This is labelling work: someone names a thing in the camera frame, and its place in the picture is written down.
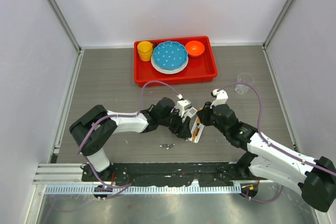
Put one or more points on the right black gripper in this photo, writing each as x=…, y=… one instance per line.
x=205, y=113

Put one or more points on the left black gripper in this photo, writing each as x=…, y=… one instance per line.
x=184, y=131

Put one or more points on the yellow handle screwdriver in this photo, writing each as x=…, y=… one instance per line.
x=198, y=119

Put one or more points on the white remote orange battery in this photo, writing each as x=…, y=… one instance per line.
x=201, y=127

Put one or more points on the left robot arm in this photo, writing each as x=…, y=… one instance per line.
x=93, y=129

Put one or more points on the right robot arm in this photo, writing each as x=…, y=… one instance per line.
x=313, y=179

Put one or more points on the clear plastic cup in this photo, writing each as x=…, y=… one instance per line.
x=244, y=81

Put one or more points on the red plastic tray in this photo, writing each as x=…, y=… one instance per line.
x=200, y=69

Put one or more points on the white plate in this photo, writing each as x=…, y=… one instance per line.
x=165, y=71

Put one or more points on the orange bowl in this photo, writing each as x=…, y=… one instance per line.
x=195, y=48

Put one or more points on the blue dotted plate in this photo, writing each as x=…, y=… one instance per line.
x=170, y=55

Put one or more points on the yellow cup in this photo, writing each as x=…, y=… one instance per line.
x=145, y=50

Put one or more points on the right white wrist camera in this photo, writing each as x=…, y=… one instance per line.
x=220, y=97

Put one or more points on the white slotted cable duct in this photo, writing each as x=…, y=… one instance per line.
x=134, y=190

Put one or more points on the left aluminium frame post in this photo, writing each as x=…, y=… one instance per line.
x=64, y=24

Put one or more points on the aluminium frame post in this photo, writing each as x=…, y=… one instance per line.
x=64, y=24
x=281, y=16

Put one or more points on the aluminium frame rail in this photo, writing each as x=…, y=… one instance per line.
x=58, y=174

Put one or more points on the right aluminium frame post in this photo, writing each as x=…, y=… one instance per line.
x=281, y=16

